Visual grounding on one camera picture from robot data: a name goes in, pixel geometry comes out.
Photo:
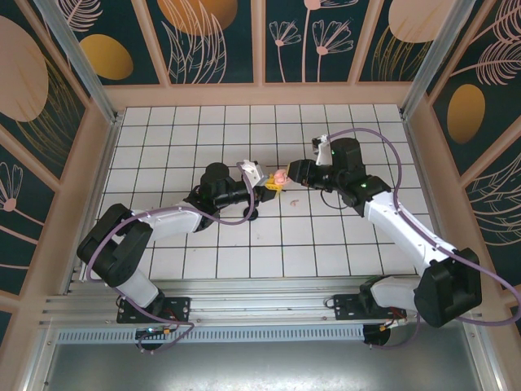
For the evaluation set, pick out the dark panel pink flowers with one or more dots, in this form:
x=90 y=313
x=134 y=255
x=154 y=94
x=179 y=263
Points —
x=313 y=40

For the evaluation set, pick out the aluminium frame post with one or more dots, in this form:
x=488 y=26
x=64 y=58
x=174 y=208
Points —
x=75 y=53
x=441 y=53

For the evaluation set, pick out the dark panel single pink flower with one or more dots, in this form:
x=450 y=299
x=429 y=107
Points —
x=16 y=212

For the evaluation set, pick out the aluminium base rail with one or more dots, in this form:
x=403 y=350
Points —
x=260 y=297

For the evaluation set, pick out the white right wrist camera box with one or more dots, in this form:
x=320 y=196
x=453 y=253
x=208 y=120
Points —
x=322 y=148

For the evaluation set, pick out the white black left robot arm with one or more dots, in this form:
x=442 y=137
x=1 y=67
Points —
x=167 y=220

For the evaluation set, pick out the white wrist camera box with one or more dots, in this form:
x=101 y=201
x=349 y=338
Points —
x=252 y=171
x=322 y=148

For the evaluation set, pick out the grey sheet metal panel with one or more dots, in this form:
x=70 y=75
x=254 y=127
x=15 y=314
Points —
x=260 y=366

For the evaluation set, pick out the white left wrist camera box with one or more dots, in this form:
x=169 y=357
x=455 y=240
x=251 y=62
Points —
x=252 y=171

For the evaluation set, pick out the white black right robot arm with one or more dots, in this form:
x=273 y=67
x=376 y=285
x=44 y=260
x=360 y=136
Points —
x=403 y=232

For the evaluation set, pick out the dark panel large cream oval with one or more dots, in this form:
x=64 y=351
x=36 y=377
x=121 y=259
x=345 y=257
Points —
x=24 y=81

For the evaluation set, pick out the dark panel gold disc feathers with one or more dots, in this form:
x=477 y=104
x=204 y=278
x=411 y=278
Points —
x=203 y=40

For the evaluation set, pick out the pink earbud charging case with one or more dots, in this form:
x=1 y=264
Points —
x=281 y=176

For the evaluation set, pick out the dark panel cream disc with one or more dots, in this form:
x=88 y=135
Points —
x=399 y=36

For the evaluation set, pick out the black electronics module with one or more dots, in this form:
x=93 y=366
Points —
x=148 y=342

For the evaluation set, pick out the dark panel small gold oval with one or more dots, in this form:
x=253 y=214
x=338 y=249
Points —
x=106 y=57

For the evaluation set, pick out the dark panel pink leaf outlines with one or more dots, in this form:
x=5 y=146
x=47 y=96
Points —
x=496 y=212

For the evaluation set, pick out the dark panel gold oval feather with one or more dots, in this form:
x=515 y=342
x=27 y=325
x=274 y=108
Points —
x=472 y=110

